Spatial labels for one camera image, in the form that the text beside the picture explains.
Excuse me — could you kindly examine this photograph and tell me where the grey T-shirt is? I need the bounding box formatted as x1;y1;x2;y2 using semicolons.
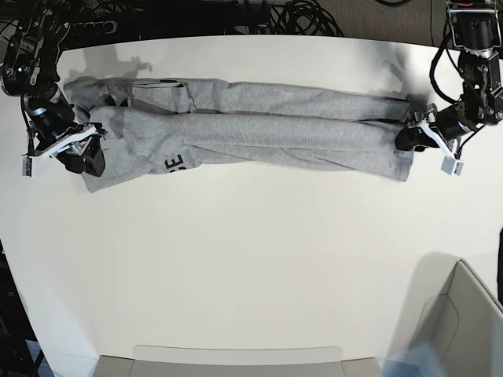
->
64;77;413;192

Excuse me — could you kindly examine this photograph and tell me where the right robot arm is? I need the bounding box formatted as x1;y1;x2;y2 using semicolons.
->
1;1;105;177

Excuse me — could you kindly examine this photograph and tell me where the black cable bundle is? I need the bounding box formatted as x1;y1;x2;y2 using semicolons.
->
255;0;347;38

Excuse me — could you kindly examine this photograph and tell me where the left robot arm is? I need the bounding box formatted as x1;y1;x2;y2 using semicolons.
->
395;1;502;158

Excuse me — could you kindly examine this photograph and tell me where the black power strip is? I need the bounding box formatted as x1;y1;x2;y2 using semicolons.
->
75;20;118;35

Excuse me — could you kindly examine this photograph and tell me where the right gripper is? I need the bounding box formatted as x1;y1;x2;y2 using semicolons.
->
23;97;107;177

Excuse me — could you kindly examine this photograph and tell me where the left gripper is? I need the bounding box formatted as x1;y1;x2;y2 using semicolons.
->
395;104;478;152

